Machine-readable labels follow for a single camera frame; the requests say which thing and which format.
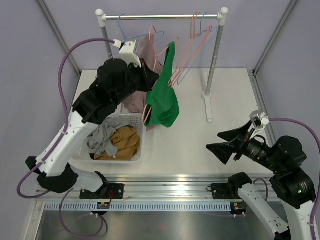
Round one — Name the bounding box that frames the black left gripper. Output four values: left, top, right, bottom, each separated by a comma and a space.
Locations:
112, 57, 160, 106

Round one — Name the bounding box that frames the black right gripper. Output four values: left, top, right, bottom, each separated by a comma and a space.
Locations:
207, 119, 284, 173

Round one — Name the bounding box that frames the green tank top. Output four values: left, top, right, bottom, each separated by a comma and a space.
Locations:
144, 41, 181, 129

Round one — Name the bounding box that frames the mustard brown tank top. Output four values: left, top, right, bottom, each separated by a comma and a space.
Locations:
90, 125, 141, 161

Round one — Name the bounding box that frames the grey tank top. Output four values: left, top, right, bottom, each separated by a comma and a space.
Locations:
87, 117, 131, 158

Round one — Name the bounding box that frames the light blue hanger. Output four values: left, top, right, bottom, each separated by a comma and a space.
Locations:
110, 13, 167, 54
175, 12, 217, 85

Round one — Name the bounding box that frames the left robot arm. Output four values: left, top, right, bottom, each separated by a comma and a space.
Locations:
25, 58, 160, 199

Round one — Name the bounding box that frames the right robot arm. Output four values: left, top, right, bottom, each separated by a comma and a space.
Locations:
206, 119, 320, 240

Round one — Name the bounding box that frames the mauve tank top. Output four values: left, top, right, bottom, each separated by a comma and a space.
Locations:
122, 34, 166, 132

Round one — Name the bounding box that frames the white clothes rack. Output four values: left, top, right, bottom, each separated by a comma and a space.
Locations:
95, 7, 229, 123

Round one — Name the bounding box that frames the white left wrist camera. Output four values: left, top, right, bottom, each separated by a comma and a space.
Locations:
113, 39, 142, 68

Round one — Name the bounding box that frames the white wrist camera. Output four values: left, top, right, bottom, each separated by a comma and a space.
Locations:
113, 39, 142, 68
249, 109, 270, 130

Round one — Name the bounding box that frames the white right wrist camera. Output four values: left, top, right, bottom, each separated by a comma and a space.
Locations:
249, 109, 270, 130

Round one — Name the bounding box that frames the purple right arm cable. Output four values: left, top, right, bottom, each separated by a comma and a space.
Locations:
252, 117, 320, 240

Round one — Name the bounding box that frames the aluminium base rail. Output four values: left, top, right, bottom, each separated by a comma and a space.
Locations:
35, 172, 231, 201

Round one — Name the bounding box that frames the white slotted cable duct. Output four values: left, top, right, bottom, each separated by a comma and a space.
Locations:
44, 201, 231, 212

